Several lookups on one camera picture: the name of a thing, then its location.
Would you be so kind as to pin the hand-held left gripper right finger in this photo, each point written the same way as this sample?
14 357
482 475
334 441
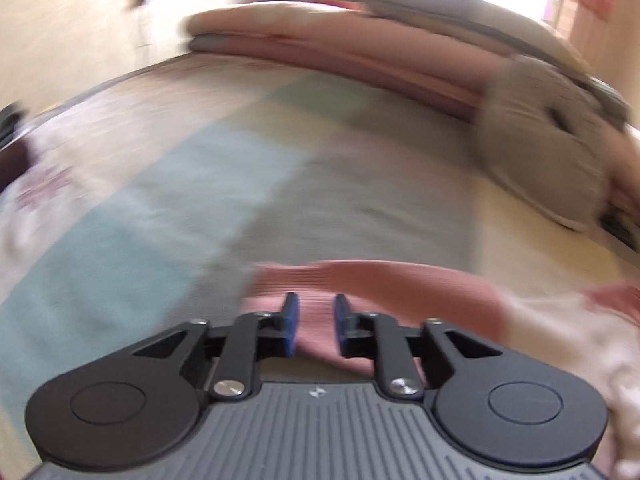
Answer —
341 325

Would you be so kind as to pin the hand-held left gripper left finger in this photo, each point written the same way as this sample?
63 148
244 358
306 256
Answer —
291 325

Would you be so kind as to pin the pink and white knit sweater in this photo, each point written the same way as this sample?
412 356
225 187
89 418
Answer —
410 285

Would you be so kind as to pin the pastel patchwork bed sheet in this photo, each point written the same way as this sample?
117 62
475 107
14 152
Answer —
300 170

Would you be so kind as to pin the grey cat face cushion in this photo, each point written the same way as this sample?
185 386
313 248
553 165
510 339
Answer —
540 150

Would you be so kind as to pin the pink folded quilt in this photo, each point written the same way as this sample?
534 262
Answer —
310 40

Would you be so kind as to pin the black flat device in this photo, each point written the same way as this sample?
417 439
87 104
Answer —
622 230

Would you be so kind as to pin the grey pillow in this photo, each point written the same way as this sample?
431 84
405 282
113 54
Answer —
465 20

